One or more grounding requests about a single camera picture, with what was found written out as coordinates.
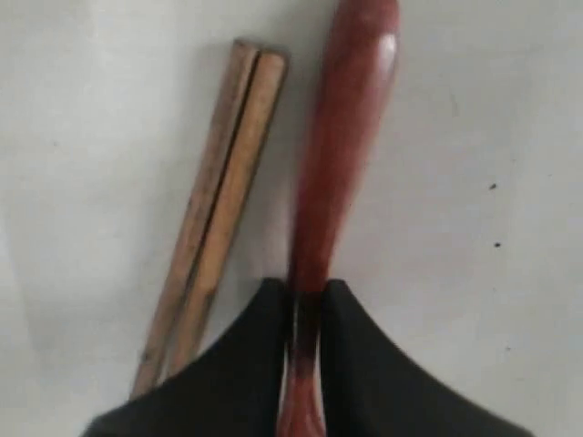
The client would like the brown wooden spoon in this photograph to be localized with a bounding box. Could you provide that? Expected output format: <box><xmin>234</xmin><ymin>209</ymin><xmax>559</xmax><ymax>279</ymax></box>
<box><xmin>276</xmin><ymin>1</ymin><xmax>400</xmax><ymax>436</ymax></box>

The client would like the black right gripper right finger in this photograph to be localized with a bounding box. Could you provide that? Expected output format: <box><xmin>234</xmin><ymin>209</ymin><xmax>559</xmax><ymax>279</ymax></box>
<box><xmin>320</xmin><ymin>279</ymin><xmax>530</xmax><ymax>437</ymax></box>

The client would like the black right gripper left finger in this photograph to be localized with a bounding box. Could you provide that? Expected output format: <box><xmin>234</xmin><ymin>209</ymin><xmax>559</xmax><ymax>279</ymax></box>
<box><xmin>84</xmin><ymin>278</ymin><xmax>289</xmax><ymax>436</ymax></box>

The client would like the wooden chopstick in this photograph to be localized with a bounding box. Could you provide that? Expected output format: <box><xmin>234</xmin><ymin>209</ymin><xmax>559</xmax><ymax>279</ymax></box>
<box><xmin>166</xmin><ymin>50</ymin><xmax>288</xmax><ymax>378</ymax></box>
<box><xmin>129</xmin><ymin>39</ymin><xmax>260</xmax><ymax>400</ymax></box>

